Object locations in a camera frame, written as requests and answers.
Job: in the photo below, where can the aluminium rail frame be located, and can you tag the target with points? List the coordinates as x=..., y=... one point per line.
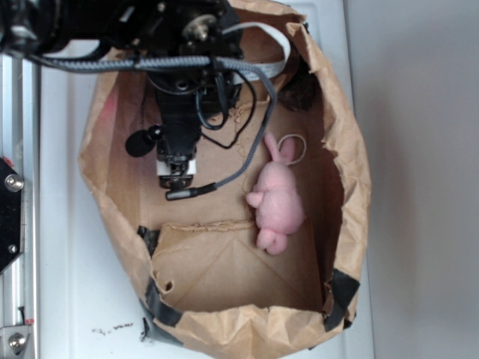
x=20, y=105

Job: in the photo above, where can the brown paper bag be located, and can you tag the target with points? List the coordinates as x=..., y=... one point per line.
x=194, y=264

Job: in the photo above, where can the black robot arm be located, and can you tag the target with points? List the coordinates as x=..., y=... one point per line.
x=147, y=30

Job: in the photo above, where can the dark brown rock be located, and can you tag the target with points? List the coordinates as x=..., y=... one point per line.
x=299, y=93

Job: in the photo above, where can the black mounting bracket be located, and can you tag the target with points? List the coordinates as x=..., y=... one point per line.
x=12, y=227

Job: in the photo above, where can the pink plush bunny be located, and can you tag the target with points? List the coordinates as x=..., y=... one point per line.
x=279, y=211

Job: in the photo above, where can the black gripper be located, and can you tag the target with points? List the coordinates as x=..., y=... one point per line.
x=179, y=134

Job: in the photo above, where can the silver corner bracket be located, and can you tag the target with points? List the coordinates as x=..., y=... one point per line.
x=15, y=341

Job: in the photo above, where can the black foam microphone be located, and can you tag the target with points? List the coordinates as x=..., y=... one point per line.
x=143, y=141

